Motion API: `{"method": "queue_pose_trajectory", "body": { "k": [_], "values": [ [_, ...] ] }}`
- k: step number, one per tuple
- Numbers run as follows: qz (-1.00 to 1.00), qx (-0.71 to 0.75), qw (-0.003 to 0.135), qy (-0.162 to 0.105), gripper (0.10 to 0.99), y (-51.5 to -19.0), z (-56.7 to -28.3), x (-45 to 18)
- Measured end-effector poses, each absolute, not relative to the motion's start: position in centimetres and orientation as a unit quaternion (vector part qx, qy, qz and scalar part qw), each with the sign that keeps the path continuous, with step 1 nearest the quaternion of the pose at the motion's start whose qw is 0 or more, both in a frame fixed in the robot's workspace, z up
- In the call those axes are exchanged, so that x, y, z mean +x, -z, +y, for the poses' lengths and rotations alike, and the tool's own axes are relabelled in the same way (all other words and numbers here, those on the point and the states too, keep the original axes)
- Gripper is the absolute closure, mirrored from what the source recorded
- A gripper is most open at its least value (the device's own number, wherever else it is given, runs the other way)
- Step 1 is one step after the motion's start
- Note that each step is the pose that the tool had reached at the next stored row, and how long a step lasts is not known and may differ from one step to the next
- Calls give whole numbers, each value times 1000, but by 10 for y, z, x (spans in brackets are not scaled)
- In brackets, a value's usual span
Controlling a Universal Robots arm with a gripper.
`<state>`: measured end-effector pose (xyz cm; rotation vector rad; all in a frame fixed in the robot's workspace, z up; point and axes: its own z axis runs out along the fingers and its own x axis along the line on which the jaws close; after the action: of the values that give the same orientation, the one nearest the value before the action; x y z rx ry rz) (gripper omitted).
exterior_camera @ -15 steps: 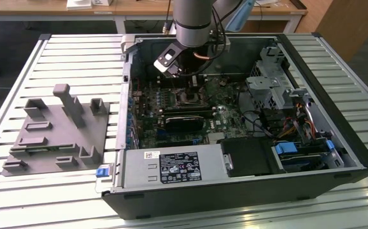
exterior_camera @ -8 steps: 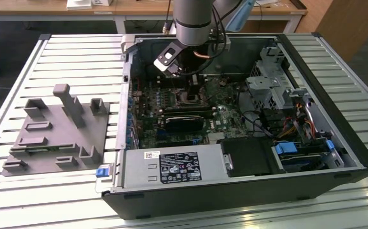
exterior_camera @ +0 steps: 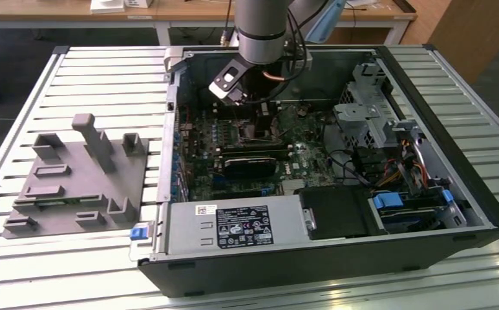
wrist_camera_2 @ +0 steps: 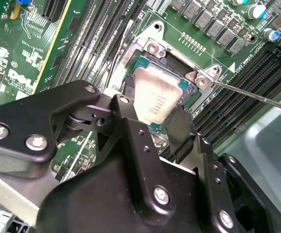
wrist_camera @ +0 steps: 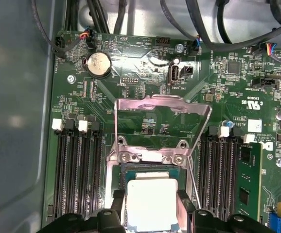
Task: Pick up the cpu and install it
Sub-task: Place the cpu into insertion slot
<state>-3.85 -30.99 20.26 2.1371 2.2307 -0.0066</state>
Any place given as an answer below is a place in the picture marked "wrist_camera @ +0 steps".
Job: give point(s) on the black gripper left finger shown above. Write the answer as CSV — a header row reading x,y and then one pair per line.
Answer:
x,y
82,225

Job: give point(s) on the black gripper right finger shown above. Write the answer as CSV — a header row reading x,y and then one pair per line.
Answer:
x,y
216,227

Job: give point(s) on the thin metal locking lever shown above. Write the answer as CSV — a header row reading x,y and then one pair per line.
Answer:
x,y
194,182

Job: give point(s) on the silver topped CPU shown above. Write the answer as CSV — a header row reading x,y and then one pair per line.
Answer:
x,y
152,201

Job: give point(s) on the metal socket cover frame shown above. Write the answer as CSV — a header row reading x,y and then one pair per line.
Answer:
x,y
130,104

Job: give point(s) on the CPU socket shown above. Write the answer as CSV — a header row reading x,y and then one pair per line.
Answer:
x,y
112,174

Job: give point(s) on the green RAM stick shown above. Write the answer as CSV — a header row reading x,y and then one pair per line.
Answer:
x,y
248,182

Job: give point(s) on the black RAM slot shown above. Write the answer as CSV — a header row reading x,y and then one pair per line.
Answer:
x,y
96,170
59,170
84,170
71,170
230,170
218,170
206,170

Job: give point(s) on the blue board connector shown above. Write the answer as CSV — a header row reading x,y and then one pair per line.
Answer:
x,y
275,223

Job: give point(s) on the black open PC case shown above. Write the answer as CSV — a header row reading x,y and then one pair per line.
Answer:
x,y
9,97

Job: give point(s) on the green motherboard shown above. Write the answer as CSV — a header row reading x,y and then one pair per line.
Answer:
x,y
203,72

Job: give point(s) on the internal USB port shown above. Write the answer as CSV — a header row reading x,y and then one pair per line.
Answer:
x,y
174,75

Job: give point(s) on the silver coin cell battery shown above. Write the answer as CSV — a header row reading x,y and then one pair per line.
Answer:
x,y
98,64

